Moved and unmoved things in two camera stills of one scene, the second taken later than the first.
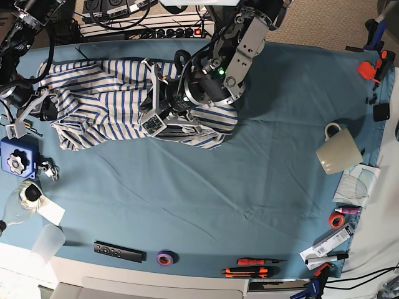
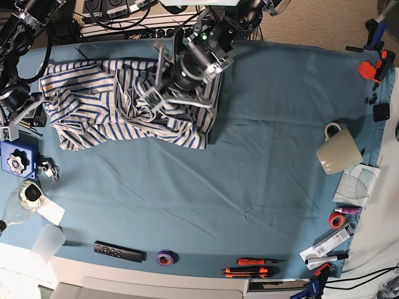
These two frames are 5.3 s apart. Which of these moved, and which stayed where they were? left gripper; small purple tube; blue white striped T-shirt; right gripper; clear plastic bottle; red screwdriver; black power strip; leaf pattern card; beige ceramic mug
Moved: blue white striped T-shirt; left gripper; right gripper
Stayed: small purple tube; red screwdriver; black power strip; beige ceramic mug; clear plastic bottle; leaf pattern card
